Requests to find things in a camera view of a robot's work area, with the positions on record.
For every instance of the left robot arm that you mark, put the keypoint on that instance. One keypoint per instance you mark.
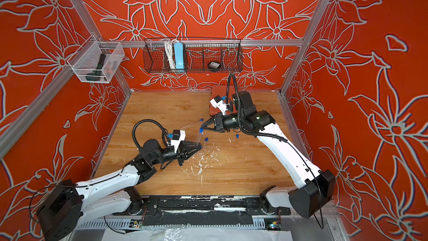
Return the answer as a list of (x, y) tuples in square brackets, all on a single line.
[(72, 204)]

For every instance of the orange tool case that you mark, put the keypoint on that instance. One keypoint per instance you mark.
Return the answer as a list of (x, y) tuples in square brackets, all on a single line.
[(223, 91)]

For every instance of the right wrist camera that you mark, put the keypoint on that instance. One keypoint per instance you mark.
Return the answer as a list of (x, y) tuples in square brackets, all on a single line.
[(219, 103)]

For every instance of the dark green tool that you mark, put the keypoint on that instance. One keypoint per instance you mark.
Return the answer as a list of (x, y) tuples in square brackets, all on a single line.
[(95, 75)]

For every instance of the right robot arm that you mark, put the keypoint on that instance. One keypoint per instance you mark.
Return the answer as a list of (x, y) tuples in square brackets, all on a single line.
[(313, 186)]

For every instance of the black wire basket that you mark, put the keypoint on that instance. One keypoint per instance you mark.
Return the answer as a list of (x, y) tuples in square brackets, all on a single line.
[(159, 55)]

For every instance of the small black device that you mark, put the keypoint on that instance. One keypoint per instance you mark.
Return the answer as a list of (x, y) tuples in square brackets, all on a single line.
[(214, 66)]

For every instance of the light blue box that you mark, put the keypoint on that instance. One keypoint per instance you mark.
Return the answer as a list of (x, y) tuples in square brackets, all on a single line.
[(179, 56)]

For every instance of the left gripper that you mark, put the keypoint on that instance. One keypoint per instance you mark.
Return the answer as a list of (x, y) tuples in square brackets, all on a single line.
[(182, 155)]

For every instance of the glass test tube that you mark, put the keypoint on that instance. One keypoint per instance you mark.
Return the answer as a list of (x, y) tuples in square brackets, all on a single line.
[(198, 138), (191, 124)]

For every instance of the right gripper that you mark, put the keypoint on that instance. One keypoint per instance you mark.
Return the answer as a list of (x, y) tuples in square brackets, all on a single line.
[(219, 123)]

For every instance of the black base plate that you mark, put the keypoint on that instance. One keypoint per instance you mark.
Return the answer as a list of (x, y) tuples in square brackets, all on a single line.
[(210, 211)]

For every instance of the clear acrylic box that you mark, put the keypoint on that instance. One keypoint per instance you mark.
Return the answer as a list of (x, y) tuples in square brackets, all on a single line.
[(84, 60)]

